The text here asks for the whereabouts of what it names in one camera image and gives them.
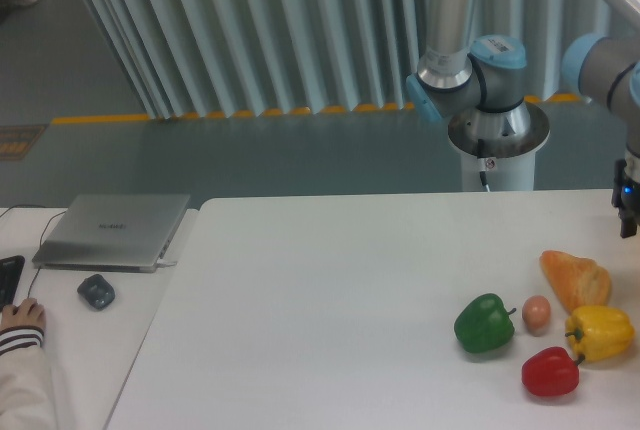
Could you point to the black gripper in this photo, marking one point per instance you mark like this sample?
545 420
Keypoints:
625 198

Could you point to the yellow bell pepper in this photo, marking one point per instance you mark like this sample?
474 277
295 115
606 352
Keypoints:
596 332

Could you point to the white striped sleeve forearm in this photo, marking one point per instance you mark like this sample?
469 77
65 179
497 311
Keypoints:
27 397

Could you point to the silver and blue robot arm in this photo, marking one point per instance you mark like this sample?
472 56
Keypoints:
477 85

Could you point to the red bell pepper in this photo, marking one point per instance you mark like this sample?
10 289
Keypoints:
551 372

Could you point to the green bell pepper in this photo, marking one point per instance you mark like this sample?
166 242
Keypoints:
484 325

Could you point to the person's hand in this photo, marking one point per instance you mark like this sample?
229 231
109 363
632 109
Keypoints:
22 325

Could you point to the orange bread loaf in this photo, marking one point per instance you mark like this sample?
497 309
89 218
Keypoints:
576 281

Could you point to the brown egg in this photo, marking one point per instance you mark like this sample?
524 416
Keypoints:
536 312

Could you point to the white pleated curtain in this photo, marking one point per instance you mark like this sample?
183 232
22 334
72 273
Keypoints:
232 56

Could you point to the silver closed laptop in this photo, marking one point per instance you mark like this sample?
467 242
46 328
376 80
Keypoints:
113 232

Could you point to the black keyboard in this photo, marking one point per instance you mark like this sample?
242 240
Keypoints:
10 274

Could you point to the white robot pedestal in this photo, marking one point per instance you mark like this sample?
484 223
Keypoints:
497 151

